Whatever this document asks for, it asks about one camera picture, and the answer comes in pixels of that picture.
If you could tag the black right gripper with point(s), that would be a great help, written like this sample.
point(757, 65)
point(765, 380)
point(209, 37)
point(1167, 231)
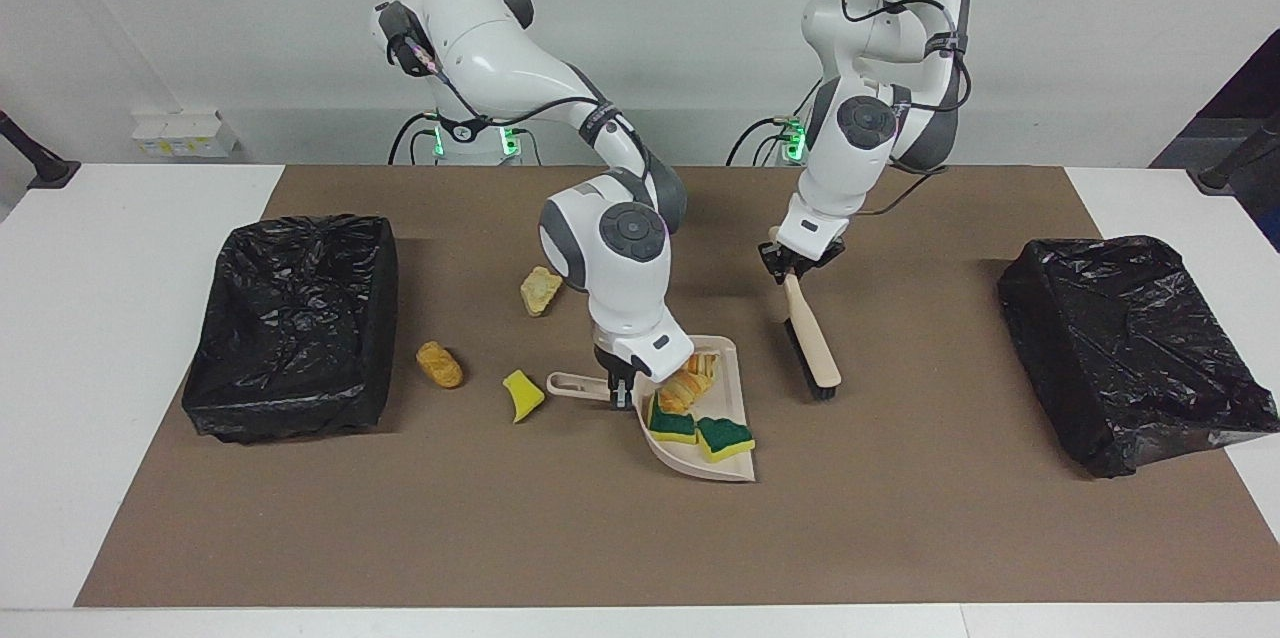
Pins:
point(610, 364)

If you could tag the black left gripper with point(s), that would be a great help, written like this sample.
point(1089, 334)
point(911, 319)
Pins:
point(820, 258)

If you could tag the small golden croissant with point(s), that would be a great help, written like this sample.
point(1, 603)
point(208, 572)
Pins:
point(680, 396)
point(704, 362)

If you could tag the yellow sponge piece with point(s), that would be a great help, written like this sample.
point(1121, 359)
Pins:
point(725, 438)
point(522, 396)
point(672, 426)

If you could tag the beige plastic dustpan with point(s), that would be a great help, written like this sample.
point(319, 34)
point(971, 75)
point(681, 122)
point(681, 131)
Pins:
point(725, 388)

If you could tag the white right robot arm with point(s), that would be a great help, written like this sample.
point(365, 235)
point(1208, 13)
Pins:
point(480, 48)

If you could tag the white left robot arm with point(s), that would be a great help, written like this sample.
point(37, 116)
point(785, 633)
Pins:
point(835, 188)

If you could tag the black bag lined bin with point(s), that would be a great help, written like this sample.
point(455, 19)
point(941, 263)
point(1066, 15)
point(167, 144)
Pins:
point(290, 338)
point(1130, 358)

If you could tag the pale crusty bread chunk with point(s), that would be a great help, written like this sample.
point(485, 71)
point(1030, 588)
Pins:
point(541, 291)

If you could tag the brown bread roll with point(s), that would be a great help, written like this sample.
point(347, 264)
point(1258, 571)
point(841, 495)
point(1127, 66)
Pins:
point(440, 365)

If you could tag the brown paper table mat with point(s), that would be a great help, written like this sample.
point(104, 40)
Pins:
point(500, 538)

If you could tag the black stand base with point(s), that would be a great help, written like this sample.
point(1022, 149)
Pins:
point(1230, 168)
point(40, 163)

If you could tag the white wall outlet box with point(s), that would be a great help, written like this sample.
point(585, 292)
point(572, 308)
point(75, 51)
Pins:
point(180, 133)

